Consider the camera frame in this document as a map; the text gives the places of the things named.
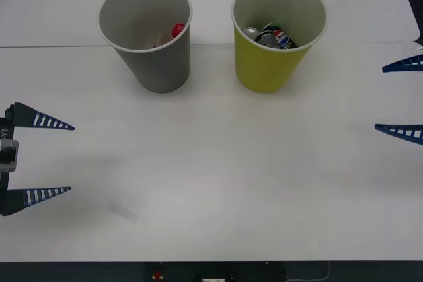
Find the yellow-green plastic bin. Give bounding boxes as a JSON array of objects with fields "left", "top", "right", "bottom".
[{"left": 231, "top": 0, "right": 327, "bottom": 94}]

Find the silver drink can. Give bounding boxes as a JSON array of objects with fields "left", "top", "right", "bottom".
[{"left": 243, "top": 26, "right": 262, "bottom": 39}]

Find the blue red white drink can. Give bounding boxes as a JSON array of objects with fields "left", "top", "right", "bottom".
[{"left": 272, "top": 28, "right": 299, "bottom": 50}]

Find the white cable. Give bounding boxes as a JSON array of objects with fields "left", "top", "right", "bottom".
[{"left": 284, "top": 260, "right": 332, "bottom": 282}]

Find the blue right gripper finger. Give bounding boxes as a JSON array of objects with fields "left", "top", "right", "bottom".
[
  {"left": 381, "top": 53, "right": 423, "bottom": 73},
  {"left": 374, "top": 123, "right": 423, "bottom": 146}
]

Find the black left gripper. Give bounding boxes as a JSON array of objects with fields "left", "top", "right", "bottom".
[{"left": 0, "top": 102, "right": 76, "bottom": 217}]

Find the grey plastic bin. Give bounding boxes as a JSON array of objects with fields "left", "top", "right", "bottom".
[{"left": 96, "top": 0, "right": 193, "bottom": 94}]

